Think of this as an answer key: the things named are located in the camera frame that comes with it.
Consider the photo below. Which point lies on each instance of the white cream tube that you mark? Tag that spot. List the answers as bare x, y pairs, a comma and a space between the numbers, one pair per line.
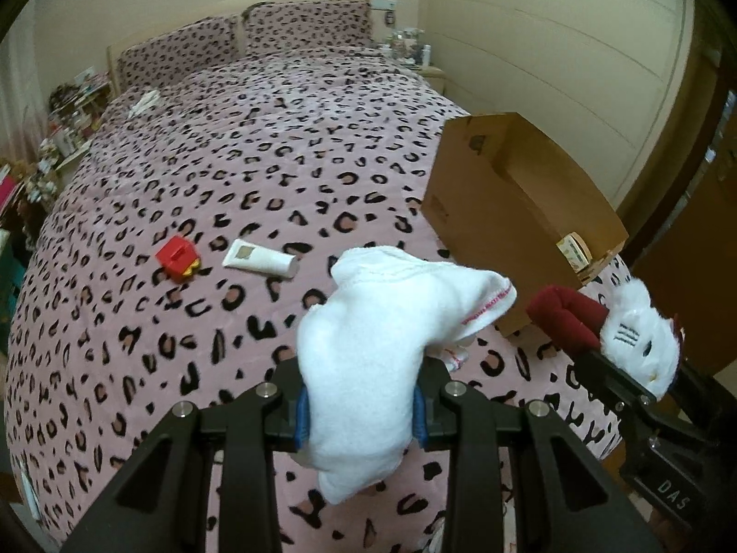
259, 258

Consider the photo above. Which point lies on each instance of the pink leopard print pillow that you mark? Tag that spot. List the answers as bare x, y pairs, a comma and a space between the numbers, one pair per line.
178, 52
305, 26

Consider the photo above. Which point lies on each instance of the brown fuzzy plush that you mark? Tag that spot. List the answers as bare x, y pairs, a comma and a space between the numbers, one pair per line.
34, 184

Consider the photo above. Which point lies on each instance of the cream nightstand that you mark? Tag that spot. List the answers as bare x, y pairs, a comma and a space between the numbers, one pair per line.
432, 76

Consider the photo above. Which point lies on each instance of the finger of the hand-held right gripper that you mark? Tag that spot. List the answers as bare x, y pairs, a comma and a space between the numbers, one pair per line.
616, 380
587, 309

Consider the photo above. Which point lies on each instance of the white sock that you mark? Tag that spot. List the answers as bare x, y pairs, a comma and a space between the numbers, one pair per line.
368, 357

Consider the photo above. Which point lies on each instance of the brown wooden door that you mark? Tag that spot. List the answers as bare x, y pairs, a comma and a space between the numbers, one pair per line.
691, 242

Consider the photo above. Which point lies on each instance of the red toy box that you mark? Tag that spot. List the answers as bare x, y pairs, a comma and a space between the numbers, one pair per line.
178, 259

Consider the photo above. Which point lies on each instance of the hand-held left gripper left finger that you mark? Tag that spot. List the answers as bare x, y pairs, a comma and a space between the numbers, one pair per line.
301, 420

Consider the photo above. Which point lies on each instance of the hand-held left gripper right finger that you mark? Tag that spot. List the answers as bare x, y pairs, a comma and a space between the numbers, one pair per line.
419, 420

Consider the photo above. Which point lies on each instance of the white cloth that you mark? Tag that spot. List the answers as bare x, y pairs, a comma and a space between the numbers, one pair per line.
144, 102

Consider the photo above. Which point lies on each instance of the teal storage box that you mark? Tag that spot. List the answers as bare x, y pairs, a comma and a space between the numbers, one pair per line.
8, 276

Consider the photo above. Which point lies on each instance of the cluttered vanity shelf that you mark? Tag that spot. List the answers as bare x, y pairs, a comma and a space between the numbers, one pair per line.
75, 109

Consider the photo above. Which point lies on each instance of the white cat plush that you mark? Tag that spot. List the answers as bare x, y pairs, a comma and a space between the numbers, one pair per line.
639, 334

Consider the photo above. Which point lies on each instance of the group of bottles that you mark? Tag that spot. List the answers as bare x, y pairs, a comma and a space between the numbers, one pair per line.
406, 46

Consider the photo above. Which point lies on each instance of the cream panelled wardrobe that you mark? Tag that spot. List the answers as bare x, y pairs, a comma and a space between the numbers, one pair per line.
547, 57

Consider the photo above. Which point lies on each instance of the pink leopard print blanket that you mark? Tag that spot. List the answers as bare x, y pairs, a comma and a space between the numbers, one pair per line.
230, 173

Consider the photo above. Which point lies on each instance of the brown cardboard box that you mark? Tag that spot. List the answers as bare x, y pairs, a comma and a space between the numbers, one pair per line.
478, 201

